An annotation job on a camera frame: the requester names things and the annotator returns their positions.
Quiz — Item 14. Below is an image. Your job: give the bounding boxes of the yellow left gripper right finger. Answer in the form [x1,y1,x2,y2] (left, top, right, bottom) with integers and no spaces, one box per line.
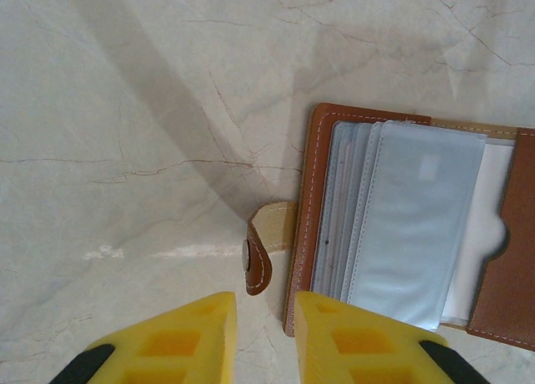
[294,290,489,384]

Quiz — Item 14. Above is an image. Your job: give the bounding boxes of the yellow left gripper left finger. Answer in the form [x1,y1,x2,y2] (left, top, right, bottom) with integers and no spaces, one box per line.
[48,290,238,384]

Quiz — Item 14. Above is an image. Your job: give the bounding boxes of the brown leather card holder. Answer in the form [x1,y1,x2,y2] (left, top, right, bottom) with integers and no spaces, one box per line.
[244,102,535,352]

